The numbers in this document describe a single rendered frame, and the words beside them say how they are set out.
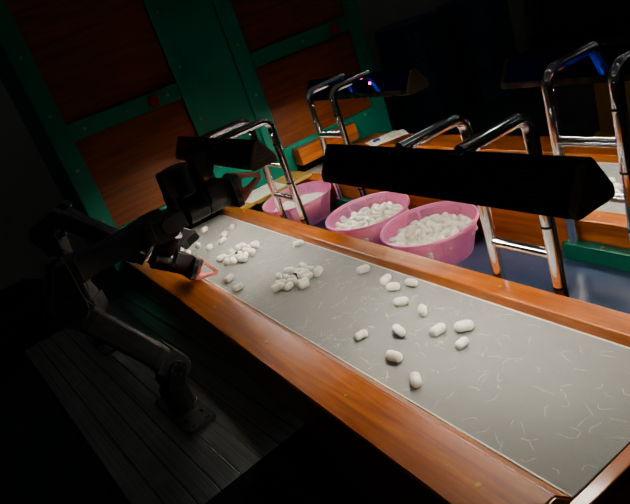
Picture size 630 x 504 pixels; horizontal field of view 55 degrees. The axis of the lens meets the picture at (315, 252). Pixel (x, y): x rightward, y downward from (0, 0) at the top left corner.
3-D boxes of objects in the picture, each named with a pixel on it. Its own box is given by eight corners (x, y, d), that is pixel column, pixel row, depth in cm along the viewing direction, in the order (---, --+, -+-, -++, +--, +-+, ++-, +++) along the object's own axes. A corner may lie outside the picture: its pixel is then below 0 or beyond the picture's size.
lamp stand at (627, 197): (647, 275, 125) (620, 61, 108) (563, 257, 142) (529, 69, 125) (697, 234, 132) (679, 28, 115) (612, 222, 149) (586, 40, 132)
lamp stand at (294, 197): (272, 271, 190) (219, 137, 174) (246, 259, 207) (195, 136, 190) (320, 243, 198) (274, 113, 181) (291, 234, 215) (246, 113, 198)
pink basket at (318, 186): (329, 226, 209) (321, 202, 205) (261, 241, 218) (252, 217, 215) (345, 197, 232) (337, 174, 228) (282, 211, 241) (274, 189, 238)
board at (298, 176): (242, 211, 227) (241, 208, 227) (226, 206, 240) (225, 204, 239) (312, 175, 240) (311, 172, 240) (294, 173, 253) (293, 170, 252)
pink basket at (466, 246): (434, 288, 148) (425, 254, 145) (370, 266, 171) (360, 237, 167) (507, 239, 159) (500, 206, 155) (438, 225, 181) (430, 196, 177)
